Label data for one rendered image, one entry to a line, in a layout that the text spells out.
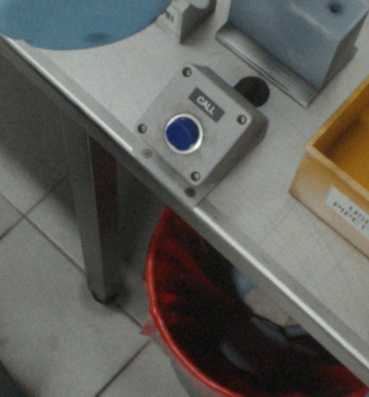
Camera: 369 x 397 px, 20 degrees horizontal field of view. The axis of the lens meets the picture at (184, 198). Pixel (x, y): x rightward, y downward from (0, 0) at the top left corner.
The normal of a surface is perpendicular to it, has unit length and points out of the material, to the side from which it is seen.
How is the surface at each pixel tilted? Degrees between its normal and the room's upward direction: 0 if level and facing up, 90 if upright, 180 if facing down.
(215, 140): 30
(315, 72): 90
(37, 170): 0
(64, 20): 92
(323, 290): 0
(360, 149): 0
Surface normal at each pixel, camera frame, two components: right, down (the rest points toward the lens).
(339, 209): -0.66, 0.70
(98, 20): 0.15, 0.95
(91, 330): 0.05, -0.33
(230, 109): -0.30, 0.06
